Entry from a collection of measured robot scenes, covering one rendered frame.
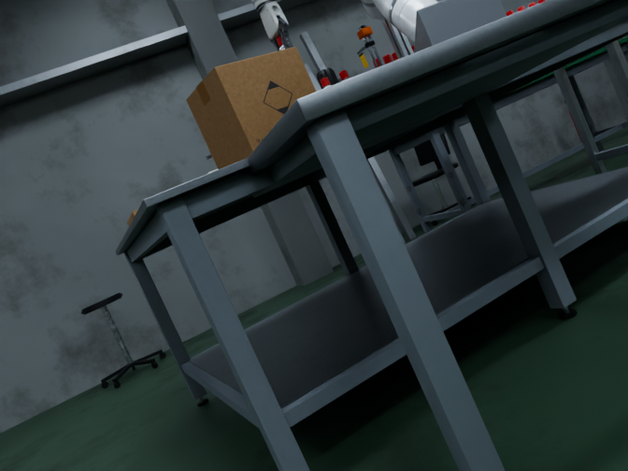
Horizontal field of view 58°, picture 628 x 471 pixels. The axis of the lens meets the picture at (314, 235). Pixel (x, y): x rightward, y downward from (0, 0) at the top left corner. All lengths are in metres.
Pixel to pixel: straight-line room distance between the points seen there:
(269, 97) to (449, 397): 1.03
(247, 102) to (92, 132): 3.70
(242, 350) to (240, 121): 0.64
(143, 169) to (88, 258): 0.89
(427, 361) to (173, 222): 0.69
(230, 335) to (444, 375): 0.57
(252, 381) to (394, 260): 0.58
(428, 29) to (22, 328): 4.36
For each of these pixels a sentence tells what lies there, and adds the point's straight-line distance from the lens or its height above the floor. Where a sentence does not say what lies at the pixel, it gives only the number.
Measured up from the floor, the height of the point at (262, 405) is 0.27.
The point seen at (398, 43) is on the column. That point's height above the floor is 1.08.
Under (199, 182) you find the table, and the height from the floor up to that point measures 0.82.
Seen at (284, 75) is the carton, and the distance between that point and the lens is 1.76.
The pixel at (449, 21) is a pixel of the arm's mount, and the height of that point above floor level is 0.93.
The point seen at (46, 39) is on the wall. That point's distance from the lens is 5.56.
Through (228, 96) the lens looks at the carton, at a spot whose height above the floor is 1.03.
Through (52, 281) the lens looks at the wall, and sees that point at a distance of 5.18.
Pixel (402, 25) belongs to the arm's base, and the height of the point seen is 1.01.
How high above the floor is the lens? 0.67
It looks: 3 degrees down
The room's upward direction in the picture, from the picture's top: 24 degrees counter-clockwise
